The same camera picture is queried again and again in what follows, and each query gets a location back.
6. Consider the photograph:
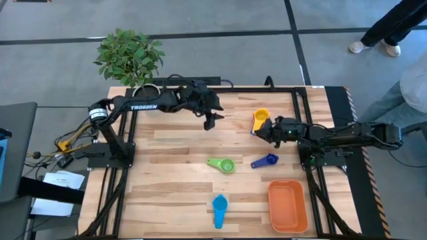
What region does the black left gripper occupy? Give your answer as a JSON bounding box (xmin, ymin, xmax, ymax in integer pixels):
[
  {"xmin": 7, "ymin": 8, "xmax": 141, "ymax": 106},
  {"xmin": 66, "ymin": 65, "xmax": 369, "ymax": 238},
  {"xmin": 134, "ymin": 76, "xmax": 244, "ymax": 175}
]
[{"xmin": 181, "ymin": 81, "xmax": 226, "ymax": 131}]

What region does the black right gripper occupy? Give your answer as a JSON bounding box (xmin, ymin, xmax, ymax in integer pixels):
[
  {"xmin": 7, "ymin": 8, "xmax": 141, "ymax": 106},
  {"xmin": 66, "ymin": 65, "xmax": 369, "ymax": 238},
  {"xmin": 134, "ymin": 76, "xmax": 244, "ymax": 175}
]
[{"xmin": 254, "ymin": 115, "xmax": 306, "ymax": 149}]

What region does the yellow measuring cup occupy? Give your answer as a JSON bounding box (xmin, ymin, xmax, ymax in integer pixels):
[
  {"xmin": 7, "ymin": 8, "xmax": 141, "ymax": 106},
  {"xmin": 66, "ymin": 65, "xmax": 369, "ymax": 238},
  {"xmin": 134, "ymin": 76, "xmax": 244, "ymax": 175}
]
[{"xmin": 252, "ymin": 107, "xmax": 272, "ymax": 135}]

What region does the dark blue measuring cup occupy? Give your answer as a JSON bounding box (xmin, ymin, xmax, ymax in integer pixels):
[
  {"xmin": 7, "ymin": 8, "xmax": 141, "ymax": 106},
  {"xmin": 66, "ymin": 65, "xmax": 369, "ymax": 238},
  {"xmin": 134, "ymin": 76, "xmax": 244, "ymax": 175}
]
[{"xmin": 250, "ymin": 153, "xmax": 280, "ymax": 169}]

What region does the green measuring cup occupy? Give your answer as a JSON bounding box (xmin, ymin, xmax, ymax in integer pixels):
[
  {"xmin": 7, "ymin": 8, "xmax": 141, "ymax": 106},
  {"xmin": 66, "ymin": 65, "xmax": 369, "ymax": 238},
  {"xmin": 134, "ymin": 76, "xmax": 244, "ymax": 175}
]
[{"xmin": 206, "ymin": 157, "xmax": 237, "ymax": 174}]

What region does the light blue measuring cup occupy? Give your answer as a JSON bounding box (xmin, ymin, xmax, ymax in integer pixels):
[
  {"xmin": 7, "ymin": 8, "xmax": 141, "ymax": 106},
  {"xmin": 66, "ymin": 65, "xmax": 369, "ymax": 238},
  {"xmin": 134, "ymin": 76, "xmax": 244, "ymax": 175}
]
[{"xmin": 211, "ymin": 194, "xmax": 229, "ymax": 230}]

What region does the orange rectangular basket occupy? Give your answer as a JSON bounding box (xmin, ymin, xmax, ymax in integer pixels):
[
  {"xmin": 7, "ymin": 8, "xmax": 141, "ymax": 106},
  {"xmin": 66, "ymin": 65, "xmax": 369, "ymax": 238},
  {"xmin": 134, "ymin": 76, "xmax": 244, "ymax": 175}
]
[{"xmin": 267, "ymin": 179, "xmax": 309, "ymax": 234}]

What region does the black hazard-striped mat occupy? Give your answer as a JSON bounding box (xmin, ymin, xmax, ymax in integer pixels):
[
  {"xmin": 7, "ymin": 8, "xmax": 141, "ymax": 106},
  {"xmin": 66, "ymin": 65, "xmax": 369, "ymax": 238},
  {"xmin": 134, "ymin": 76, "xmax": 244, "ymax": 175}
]
[{"xmin": 325, "ymin": 85, "xmax": 391, "ymax": 239}]

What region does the white plant pot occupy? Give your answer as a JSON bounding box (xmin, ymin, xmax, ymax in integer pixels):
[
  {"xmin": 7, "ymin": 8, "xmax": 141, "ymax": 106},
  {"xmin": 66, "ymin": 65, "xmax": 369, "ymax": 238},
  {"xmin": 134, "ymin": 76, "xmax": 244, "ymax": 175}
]
[{"xmin": 132, "ymin": 83, "xmax": 161, "ymax": 98}]

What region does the green leafy plant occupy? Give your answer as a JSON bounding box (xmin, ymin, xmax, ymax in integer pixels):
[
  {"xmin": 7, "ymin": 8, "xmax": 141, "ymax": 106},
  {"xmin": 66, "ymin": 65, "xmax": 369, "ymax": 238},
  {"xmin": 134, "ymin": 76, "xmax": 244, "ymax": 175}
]
[{"xmin": 93, "ymin": 27, "xmax": 166, "ymax": 88}]

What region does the person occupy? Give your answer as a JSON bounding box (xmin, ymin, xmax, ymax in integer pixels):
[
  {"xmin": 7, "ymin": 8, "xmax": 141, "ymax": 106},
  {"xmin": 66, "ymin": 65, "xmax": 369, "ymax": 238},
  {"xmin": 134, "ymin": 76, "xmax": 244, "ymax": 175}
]
[
  {"xmin": 358, "ymin": 49, "xmax": 427, "ymax": 134},
  {"xmin": 348, "ymin": 0, "xmax": 427, "ymax": 58}
]

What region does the white paper sheet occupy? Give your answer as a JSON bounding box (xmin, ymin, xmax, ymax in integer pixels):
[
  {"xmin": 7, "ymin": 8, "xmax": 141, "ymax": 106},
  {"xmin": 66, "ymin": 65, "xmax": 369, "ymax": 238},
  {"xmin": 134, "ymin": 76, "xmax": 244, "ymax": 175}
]
[
  {"xmin": 30, "ymin": 198, "xmax": 75, "ymax": 217},
  {"xmin": 42, "ymin": 170, "xmax": 86, "ymax": 191}
]

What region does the grey desk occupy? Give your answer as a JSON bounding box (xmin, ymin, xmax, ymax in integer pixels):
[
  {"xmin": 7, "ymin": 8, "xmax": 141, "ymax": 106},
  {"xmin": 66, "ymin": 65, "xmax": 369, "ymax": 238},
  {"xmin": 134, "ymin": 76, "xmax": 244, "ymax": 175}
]
[{"xmin": 0, "ymin": 101, "xmax": 38, "ymax": 204}]

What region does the black aluminium table frame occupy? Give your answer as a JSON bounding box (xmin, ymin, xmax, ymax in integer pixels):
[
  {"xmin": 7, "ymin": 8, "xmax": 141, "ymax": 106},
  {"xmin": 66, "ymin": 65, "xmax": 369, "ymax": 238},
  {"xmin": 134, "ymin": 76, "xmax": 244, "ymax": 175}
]
[{"xmin": 77, "ymin": 85, "xmax": 363, "ymax": 240}]

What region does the yellow cable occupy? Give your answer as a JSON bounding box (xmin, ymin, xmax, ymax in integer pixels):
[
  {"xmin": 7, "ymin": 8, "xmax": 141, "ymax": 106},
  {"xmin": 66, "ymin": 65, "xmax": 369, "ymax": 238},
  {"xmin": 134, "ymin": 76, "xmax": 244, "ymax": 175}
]
[{"xmin": 55, "ymin": 123, "xmax": 93, "ymax": 154}]

